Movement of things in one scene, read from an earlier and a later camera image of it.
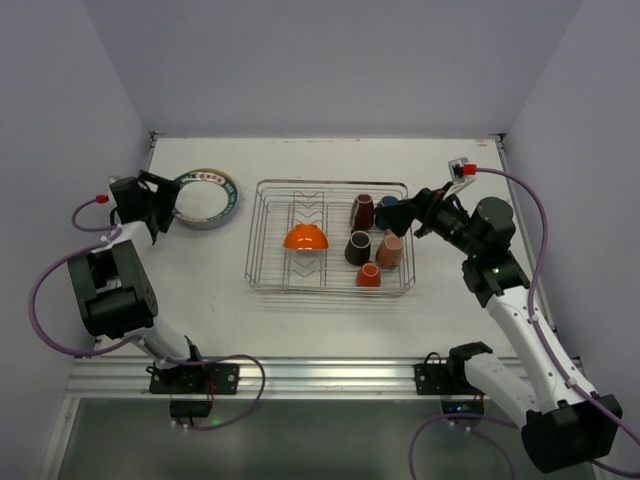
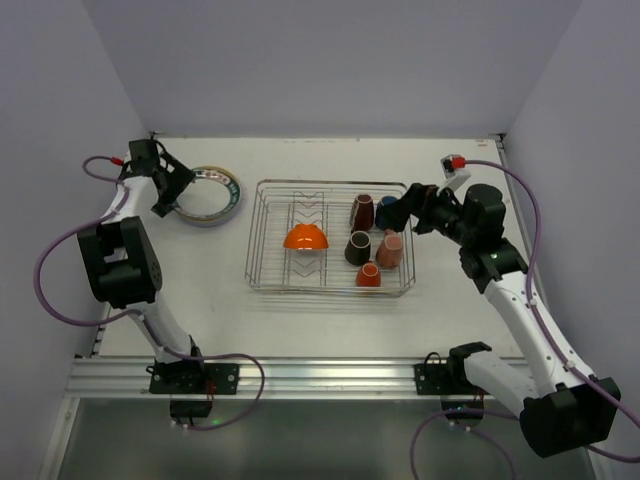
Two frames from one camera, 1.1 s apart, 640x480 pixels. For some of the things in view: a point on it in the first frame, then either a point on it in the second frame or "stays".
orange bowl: x=305 y=236 stays
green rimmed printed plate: x=206 y=198 stays
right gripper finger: x=396 y=217 stays
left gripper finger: x=166 y=187 -> x=175 y=169
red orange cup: x=368 y=275 stays
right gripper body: x=426 y=211 stays
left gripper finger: x=159 y=218 -> x=168 y=192
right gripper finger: x=423 y=231 stays
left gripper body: x=151 y=201 -> x=167 y=182
